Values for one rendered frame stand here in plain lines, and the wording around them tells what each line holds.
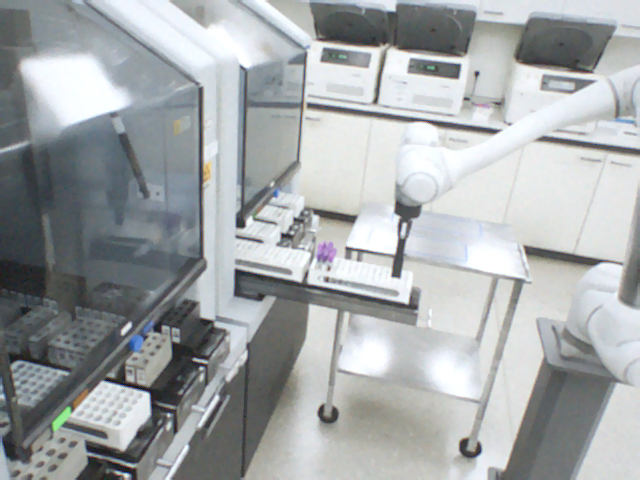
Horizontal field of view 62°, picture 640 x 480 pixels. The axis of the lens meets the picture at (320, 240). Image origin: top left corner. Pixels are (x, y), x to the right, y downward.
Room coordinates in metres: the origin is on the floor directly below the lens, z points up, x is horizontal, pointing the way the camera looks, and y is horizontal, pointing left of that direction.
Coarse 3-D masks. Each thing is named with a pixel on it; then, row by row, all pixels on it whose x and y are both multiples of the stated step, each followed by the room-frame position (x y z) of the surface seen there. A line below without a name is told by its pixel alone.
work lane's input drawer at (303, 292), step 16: (240, 272) 1.38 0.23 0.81; (240, 288) 1.37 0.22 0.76; (256, 288) 1.36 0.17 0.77; (272, 288) 1.35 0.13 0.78; (288, 288) 1.34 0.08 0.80; (304, 288) 1.34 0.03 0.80; (320, 288) 1.34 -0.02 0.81; (416, 288) 1.38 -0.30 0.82; (320, 304) 1.33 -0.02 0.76; (336, 304) 1.32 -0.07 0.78; (352, 304) 1.31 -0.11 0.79; (368, 304) 1.30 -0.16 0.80; (384, 304) 1.30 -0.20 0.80; (400, 304) 1.29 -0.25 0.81; (416, 304) 1.29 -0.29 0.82; (400, 320) 1.28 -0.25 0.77; (416, 320) 1.27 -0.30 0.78
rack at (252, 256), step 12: (240, 240) 1.49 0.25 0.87; (240, 252) 1.41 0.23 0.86; (252, 252) 1.43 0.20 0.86; (264, 252) 1.43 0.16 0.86; (276, 252) 1.44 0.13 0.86; (288, 252) 1.44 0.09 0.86; (300, 252) 1.45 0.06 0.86; (240, 264) 1.40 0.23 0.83; (252, 264) 1.45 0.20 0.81; (264, 264) 1.45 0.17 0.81; (276, 264) 1.37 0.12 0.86; (288, 264) 1.36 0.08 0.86; (300, 264) 1.37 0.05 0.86; (276, 276) 1.37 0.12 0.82; (288, 276) 1.36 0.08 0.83; (300, 276) 1.36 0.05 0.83
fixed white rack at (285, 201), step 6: (240, 186) 1.97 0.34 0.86; (240, 192) 1.92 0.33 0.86; (240, 198) 1.93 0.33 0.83; (276, 198) 1.89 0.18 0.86; (282, 198) 1.89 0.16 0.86; (288, 198) 1.90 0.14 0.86; (294, 198) 1.90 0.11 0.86; (300, 198) 1.91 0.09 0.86; (270, 204) 1.95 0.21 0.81; (276, 204) 1.95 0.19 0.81; (282, 204) 1.84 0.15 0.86; (288, 204) 1.84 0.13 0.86; (294, 204) 1.84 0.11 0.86; (300, 204) 1.87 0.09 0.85; (294, 210) 1.83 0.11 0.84; (300, 210) 1.88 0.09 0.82; (294, 216) 1.83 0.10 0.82
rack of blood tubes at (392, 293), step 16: (320, 272) 1.34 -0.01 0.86; (336, 272) 1.35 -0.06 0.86; (352, 272) 1.36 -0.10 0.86; (368, 272) 1.38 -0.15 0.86; (384, 272) 1.38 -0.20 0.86; (336, 288) 1.33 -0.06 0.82; (352, 288) 1.33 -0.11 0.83; (368, 288) 1.37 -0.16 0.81; (384, 288) 1.38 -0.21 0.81; (400, 288) 1.30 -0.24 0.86
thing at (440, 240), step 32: (384, 224) 1.84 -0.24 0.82; (416, 224) 1.87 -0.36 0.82; (448, 224) 1.90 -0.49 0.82; (480, 224) 1.94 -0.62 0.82; (384, 256) 1.60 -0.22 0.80; (416, 256) 1.60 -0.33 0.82; (448, 256) 1.62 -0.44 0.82; (480, 256) 1.65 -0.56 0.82; (512, 256) 1.67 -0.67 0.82; (512, 288) 1.54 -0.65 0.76; (352, 320) 1.98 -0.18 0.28; (384, 320) 2.01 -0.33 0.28; (480, 320) 1.96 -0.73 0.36; (352, 352) 1.75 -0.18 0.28; (384, 352) 1.77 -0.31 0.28; (416, 352) 1.80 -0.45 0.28; (448, 352) 1.82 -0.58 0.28; (416, 384) 1.60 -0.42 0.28; (448, 384) 1.61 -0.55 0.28; (480, 384) 1.63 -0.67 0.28; (320, 416) 1.64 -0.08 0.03; (480, 416) 1.52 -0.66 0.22; (480, 448) 1.52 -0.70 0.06
